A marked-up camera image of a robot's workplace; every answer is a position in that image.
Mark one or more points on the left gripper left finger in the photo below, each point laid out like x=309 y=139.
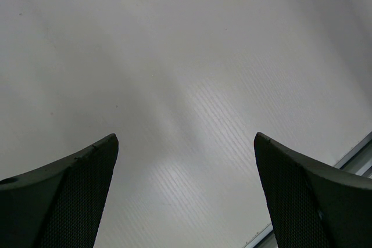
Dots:
x=61 y=203

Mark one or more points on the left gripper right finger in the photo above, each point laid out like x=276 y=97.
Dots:
x=312 y=204

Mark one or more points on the aluminium mounting rail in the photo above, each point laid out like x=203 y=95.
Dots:
x=356 y=161

